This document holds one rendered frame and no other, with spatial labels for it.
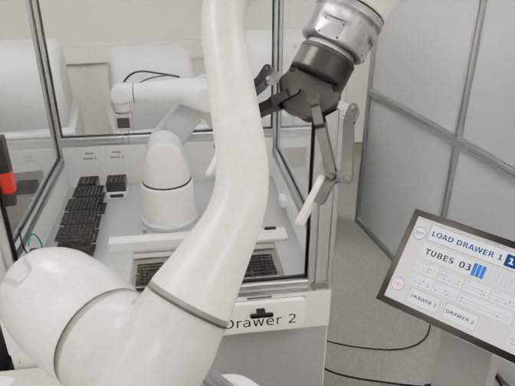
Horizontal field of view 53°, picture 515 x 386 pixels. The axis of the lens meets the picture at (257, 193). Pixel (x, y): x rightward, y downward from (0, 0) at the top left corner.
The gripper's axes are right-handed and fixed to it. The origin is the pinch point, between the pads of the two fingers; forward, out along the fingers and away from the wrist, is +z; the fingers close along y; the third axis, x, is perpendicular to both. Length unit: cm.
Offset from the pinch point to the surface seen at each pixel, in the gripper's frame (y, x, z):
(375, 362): 34, 213, 64
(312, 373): 13, 119, 56
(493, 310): 48, 92, 4
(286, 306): -3, 98, 35
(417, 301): 30, 97, 13
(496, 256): 43, 95, -9
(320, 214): -6, 88, 3
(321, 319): 7, 108, 35
